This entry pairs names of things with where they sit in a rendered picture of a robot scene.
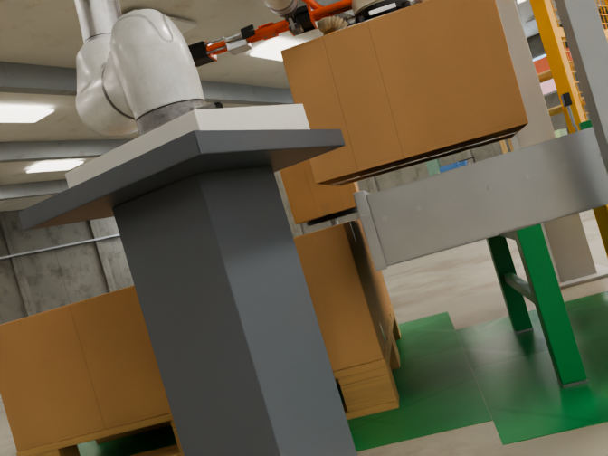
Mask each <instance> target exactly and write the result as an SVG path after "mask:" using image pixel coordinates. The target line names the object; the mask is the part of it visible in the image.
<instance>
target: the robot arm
mask: <svg viewBox="0 0 608 456"><path fill-rule="evenodd" d="M74 1H75V5H76V9H77V14H78V17H79V22H80V27H81V34H82V38H83V42H84V45H83V46H82V47H81V49H80V51H79V52H78V54H77V56H76V67H77V95H76V108H77V111H78V114H79V116H80V118H81V121H82V122H83V124H84V125H85V126H86V127H87V128H88V129H90V130H91V131H93V132H95V133H97V134H99V135H102V136H122V135H123V136H124V135H127V134H130V133H132V132H134V131H136V130H138V133H139V136H142V135H145V134H147V133H148V132H150V131H152V130H154V129H156V128H159V127H161V126H163V125H165V124H166V123H168V122H170V121H172V120H174V119H177V118H179V117H181V116H183V115H185V114H186V113H188V112H190V111H192V110H194V109H223V104H222V103H221V102H214V103H211V104H206V102H205V99H204V94H203V90H202V86H201V82H200V79H199V76H198V73H197V70H196V67H195V63H194V60H193V57H192V55H191V53H190V51H189V48H188V46H187V44H186V41H185V38H184V37H183V35H182V34H181V33H180V31H179V30H178V28H177V27H176V26H175V24H174V23H173V22H172V21H171V20H170V19H169V18H168V17H167V16H166V15H165V14H161V13H160V12H159V11H158V10H155V9H141V10H136V11H132V12H129V13H126V14H124V15H122V14H121V10H120V6H119V0H74ZM260 1H261V2H262V3H263V4H264V5H266V6H268V7H269V9H270V10H271V11H272V12H273V13H274V14H276V15H278V16H280V17H284V18H285V20H286V22H289V24H290V25H289V30H290V31H291V32H292V33H293V35H294V36H295V35H298V34H301V33H302V32H304V30H303V28H302V26H301V24H299V23H298V21H297V19H296V18H297V16H296V10H297V7H298V0H260ZM220 103H221V104H220Z"/></svg>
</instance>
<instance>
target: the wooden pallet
mask: <svg viewBox="0 0 608 456"><path fill-rule="evenodd" d="M397 339H401V332H400V329H399V326H398V323H397V320H396V316H395V313H394V309H393V305H392V303H391V308H390V314H389V320H388V328H387V334H386V341H385V353H384V358H383V359H380V360H376V361H373V362H369V363H365V364H362V365H358V366H351V367H348V368H344V369H340V370H337V371H334V372H333V374H334V377H335V380H336V383H337V384H339V385H340V388H341V392H342V395H343V397H344V401H345V403H344V404H343V408H344V411H345V414H346V418H347V420H350V419H354V418H357V417H362V416H366V415H369V414H373V413H380V412H384V411H388V410H392V409H395V408H399V394H398V392H397V388H396V385H395V382H394V377H393V373H392V370H393V369H396V368H400V355H399V353H398V349H397V345H396V343H395V340H397ZM169 425H172V428H173V431H174V435H175V437H176V443H177V444H175V445H171V446H167V447H164V448H160V449H156V450H152V451H145V452H141V453H138V454H134V455H130V456H185V455H184V453H183V450H182V446H181V443H180V440H179V437H178V433H177V430H176V425H175V422H174V418H173V415H172V413H167V414H163V415H159V416H156V417H152V418H148V419H145V420H141V421H138V422H134V423H128V424H124V425H120V426H117V427H113V428H109V429H106V430H102V431H98V432H92V433H89V434H85V435H82V436H78V437H74V438H70V439H67V440H63V441H59V442H53V443H49V444H45V445H42V446H39V447H35V448H32V449H28V450H24V451H18V452H17V453H16V455H17V456H80V453H79V449H78V446H77V444H80V443H84V442H90V441H94V440H96V443H97V444H98V443H102V442H107V441H111V440H115V439H118V438H122V437H126V436H129V435H133V434H137V433H141V432H147V431H151V430H155V429H158V428H162V427H166V426H169Z"/></svg>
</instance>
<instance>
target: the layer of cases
mask: <svg viewBox="0 0 608 456"><path fill-rule="evenodd" d="M293 240H294V242H295V245H296V249H297V252H298V255H299V260H300V264H301V267H302V270H303V273H304V276H305V280H306V282H307V285H308V289H309V294H310V297H311V300H312V304H313V307H314V310H315V313H316V316H317V319H318V324H319V328H320V331H321V334H322V337H323V340H324V344H325V347H326V350H327V353H328V358H329V362H330V364H331V368H332V371H333V372H334V371H337V370H340V369H344V368H348V367H351V366H358V365H362V364H365V363H369V362H373V361H376V360H380V359H383V358H384V353H385V341H386V334H387V328H388V320H389V314H390V308H391V300H390V298H389V294H388V291H387V287H386V285H385V279H384V276H383V273H382V271H375V266H374V263H373V260H372V256H371V253H370V251H369V247H368V244H367V241H366V236H365V233H364V229H363V226H362V223H361V220H360V219H356V220H354V221H350V222H346V223H341V224H338V225H334V226H331V227H328V228H325V229H322V230H319V231H315V232H313V233H307V234H304V235H301V236H298V237H295V238H293ZM0 394H1V397H2V400H3V404H4V407H5V412H6V416H7V419H8V422H9V425H10V429H11V432H12V435H13V438H14V444H15V447H16V450H17V451H24V450H28V449H32V448H35V447H39V446H42V445H45V444H49V443H53V442H59V441H63V440H67V439H70V438H74V437H78V436H82V435H85V434H89V433H92V432H98V431H102V430H106V429H109V428H113V427H117V426H120V425H124V424H128V423H134V422H138V421H141V420H145V419H148V418H152V417H156V416H159V415H163V414H167V413H172V412H171V409H170V406H169V402H168V400H167V396H166V391H165V387H164V385H163V381H162V378H161V374H160V372H159V369H158V365H157V360H156V357H155V353H154V350H153V347H152V344H151V341H150V337H149V334H148V331H147V326H146V322H145V320H144V316H143V313H142V309H141V307H140V304H139V300H138V295H137V292H136V288H135V285H133V286H129V287H126V288H124V289H120V290H115V291H112V292H109V293H105V294H102V295H99V296H96V297H93V298H90V299H85V300H81V301H78V302H75V303H72V304H69V305H66V306H62V307H59V308H56V309H51V310H47V311H44V312H42V313H38V314H35V315H32V316H29V317H26V318H20V319H17V320H14V321H11V322H7V323H4V324H2V325H0Z"/></svg>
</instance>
